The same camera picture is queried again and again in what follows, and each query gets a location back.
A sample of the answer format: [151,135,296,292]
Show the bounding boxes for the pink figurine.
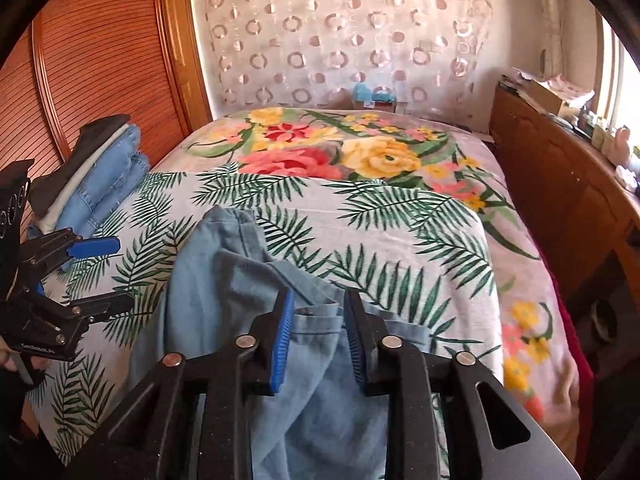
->
[614,127,637,166]

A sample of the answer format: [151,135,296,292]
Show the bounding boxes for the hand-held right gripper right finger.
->
[342,287,583,480]

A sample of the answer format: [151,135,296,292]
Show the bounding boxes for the blue pants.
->
[127,206,446,480]

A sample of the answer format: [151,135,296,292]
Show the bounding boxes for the wooden side cabinet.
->
[489,82,640,341]

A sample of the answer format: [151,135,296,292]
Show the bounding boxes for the floral blanket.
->
[150,107,581,461]

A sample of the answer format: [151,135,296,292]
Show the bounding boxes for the window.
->
[595,15,640,131]

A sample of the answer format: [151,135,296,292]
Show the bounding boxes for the wooden slatted wardrobe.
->
[0,0,213,241]

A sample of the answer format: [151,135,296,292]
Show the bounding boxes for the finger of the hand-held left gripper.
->
[20,228,121,273]
[30,292,135,333]

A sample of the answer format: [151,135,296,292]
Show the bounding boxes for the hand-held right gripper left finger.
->
[65,287,296,480]

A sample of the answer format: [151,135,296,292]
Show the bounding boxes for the cream side curtain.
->
[537,0,569,71]

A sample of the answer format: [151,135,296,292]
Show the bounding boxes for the circle pattern sheer curtain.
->
[192,0,506,121]

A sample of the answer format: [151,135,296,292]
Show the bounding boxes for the red cloth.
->
[535,240,596,411]

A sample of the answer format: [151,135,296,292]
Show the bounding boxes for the stack of folded clothes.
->
[27,125,151,241]

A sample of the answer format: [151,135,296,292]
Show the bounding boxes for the person's left hand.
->
[0,337,22,372]

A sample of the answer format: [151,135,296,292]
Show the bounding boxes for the leaf print bed sheet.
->
[37,162,503,466]

